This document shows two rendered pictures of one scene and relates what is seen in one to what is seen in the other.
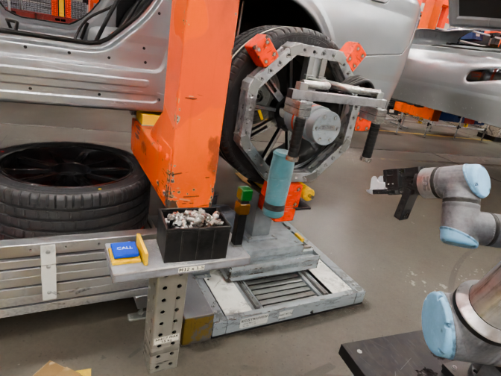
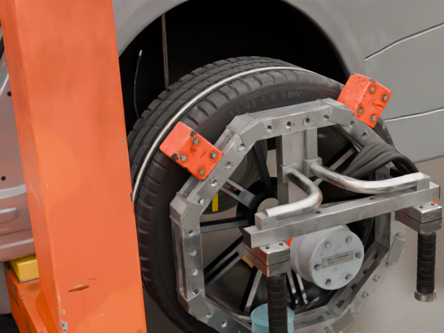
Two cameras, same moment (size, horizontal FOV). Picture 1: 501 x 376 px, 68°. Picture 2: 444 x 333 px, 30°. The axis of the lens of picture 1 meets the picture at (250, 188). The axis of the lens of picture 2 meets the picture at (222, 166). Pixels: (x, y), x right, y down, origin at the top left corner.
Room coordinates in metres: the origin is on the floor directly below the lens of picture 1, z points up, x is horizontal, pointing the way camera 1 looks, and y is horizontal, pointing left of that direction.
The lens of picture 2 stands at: (-0.12, -0.20, 1.61)
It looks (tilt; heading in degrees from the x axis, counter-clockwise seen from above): 20 degrees down; 7
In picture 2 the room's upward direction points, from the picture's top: 4 degrees counter-clockwise
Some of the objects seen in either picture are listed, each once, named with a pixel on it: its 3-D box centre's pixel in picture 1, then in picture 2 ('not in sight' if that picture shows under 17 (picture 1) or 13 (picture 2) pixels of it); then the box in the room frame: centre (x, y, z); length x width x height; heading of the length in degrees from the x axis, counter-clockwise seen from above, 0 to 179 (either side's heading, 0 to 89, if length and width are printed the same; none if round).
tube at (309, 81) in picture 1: (308, 72); (278, 178); (1.36, -0.13, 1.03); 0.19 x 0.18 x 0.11; 30
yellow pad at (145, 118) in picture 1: (153, 117); (39, 256); (1.69, 0.49, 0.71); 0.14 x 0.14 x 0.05; 30
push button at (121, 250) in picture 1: (124, 251); not in sight; (0.94, 0.33, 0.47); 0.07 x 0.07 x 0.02; 30
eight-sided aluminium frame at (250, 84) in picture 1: (300, 117); (294, 229); (1.52, -0.15, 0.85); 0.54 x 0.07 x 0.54; 120
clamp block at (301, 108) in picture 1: (297, 106); (267, 252); (1.26, -0.11, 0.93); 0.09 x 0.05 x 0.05; 30
